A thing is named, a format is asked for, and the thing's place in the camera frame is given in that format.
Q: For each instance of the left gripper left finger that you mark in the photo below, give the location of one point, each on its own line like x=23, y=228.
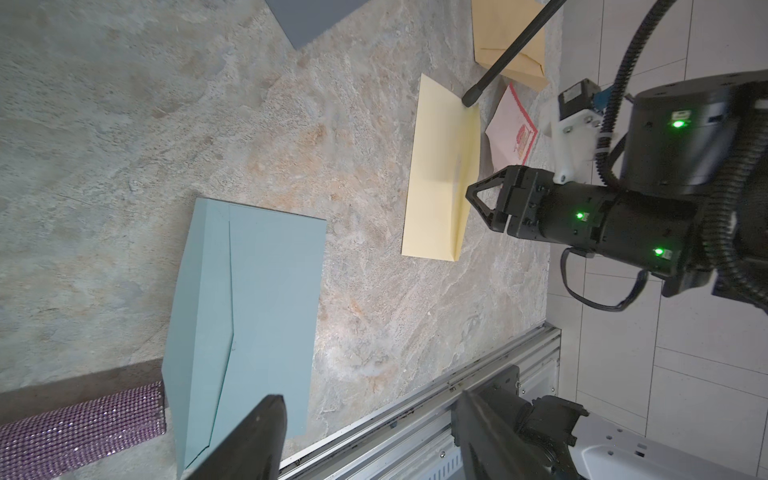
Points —
x=253, y=449

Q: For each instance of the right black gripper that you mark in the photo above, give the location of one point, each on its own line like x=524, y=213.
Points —
x=524, y=190

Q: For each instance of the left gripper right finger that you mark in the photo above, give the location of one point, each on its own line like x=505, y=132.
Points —
x=485, y=427

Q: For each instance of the cream yellow envelope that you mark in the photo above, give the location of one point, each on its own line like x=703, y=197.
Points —
x=444, y=163

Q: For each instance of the white and pink letter paper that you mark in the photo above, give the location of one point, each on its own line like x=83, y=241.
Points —
x=511, y=132

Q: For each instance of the teal blue envelope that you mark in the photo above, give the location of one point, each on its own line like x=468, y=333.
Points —
x=243, y=322

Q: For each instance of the tan kraft envelope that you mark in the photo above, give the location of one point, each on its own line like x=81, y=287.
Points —
x=496, y=25

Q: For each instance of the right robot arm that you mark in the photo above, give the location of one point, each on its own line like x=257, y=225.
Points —
x=682, y=196

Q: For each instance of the dark grey envelope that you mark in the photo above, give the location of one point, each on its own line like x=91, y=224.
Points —
x=302, y=21

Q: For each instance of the black perforated music stand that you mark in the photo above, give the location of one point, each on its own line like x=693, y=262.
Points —
x=472, y=95

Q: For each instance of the glittery purple microphone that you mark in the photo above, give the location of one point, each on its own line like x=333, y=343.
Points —
x=50, y=444

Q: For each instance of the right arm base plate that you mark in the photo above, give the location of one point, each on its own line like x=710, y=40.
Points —
x=547, y=429

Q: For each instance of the aluminium rail frame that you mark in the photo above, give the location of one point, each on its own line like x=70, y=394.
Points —
x=412, y=438

